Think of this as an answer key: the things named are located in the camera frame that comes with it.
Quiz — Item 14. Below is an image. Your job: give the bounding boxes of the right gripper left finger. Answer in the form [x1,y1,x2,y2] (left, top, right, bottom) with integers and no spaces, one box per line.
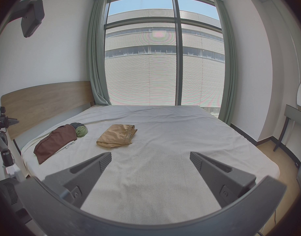
[44,152,112,209]

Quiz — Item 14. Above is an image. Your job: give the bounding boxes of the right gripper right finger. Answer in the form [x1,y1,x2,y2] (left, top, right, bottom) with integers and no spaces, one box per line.
[190,151,256,209]

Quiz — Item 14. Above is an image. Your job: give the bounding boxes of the tan shorts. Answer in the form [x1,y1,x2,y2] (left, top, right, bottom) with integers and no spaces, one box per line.
[96,124,138,148]

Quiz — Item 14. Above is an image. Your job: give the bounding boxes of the bed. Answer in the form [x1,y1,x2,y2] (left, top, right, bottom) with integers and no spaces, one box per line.
[1,81,280,224]

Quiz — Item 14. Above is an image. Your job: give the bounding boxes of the white garment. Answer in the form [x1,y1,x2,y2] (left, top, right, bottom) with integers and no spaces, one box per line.
[53,141,75,155]

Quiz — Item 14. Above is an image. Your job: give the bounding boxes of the brown garment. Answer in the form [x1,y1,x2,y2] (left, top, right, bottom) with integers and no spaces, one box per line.
[34,124,78,165]

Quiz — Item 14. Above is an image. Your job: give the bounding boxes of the green garment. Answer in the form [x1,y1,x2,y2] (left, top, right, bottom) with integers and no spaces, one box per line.
[75,124,88,138]

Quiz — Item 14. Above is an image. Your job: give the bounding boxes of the grey dressing table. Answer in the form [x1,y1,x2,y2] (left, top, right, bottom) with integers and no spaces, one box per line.
[273,104,301,152]

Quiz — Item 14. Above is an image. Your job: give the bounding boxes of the grey-green curtain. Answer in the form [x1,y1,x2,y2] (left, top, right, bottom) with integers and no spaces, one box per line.
[86,0,112,106]
[213,0,236,125]

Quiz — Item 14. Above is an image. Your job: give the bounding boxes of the window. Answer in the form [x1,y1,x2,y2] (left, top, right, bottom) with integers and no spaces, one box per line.
[104,0,226,119]

